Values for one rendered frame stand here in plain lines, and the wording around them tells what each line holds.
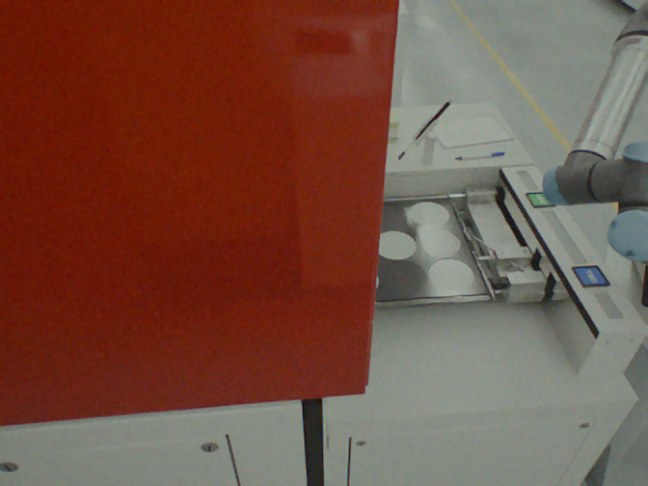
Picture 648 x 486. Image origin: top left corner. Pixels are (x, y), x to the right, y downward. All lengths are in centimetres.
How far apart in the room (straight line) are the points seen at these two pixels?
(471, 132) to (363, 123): 124
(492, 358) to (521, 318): 14
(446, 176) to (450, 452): 68
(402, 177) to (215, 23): 112
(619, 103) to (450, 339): 57
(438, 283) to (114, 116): 93
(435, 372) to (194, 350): 70
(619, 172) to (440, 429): 58
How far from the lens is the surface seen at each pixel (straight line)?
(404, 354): 117
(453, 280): 122
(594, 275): 123
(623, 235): 96
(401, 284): 119
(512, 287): 124
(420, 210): 139
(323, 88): 36
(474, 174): 148
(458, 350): 119
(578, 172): 106
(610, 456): 194
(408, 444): 118
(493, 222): 142
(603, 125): 112
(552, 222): 135
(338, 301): 49
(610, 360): 122
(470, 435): 119
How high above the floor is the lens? 175
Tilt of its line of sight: 41 degrees down
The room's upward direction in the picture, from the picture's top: straight up
